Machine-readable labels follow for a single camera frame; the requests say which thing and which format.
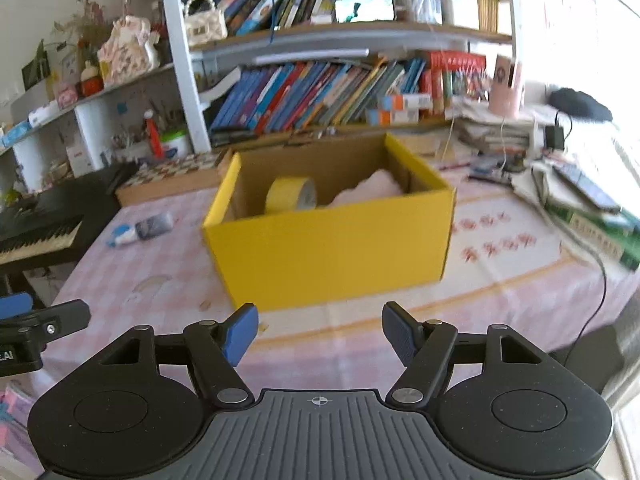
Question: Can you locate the pink checkered tablecloth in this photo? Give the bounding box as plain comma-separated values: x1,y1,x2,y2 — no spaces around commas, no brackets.
23,172,639,396

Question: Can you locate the white pearl handbag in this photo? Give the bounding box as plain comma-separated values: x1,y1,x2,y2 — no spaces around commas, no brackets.
183,0,228,48

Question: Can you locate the dark blue spray bottle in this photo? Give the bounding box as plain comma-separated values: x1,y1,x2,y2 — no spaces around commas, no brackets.
106,212,175,248

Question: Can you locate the yellow tape roll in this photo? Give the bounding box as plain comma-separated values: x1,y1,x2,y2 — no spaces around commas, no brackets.
265,177,317,214

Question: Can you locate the wooden chess board box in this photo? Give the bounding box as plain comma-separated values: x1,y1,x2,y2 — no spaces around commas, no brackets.
116,150,231,207

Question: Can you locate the white tub green lid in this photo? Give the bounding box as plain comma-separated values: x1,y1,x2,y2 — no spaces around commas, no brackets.
160,128,193,159

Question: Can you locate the red tassel ornament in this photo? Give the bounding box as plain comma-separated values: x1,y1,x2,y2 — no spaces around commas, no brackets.
143,110,164,159

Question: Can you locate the white bookshelf frame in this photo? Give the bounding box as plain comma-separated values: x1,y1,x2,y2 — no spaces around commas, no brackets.
1,0,513,152

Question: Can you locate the pink fluffy cloth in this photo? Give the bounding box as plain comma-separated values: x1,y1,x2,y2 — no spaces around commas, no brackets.
329,169,404,207

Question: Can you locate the pink cylindrical holder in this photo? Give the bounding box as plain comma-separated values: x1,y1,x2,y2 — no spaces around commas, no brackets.
488,55,524,118

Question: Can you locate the black stapler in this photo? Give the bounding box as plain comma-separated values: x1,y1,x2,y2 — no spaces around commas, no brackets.
209,129,257,148

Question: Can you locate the yellow cardboard box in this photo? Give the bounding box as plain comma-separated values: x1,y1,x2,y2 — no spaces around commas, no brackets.
202,133,456,313

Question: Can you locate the floral paper house ornament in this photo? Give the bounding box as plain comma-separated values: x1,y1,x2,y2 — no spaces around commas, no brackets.
98,15,160,88

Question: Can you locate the row of leaning books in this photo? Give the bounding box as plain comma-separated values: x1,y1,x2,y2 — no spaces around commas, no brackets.
204,58,434,139

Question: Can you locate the black electronic keyboard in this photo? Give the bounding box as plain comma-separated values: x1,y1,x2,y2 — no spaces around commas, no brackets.
1,162,138,275

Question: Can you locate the black power cable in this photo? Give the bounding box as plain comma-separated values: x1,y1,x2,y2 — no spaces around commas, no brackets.
546,109,610,356

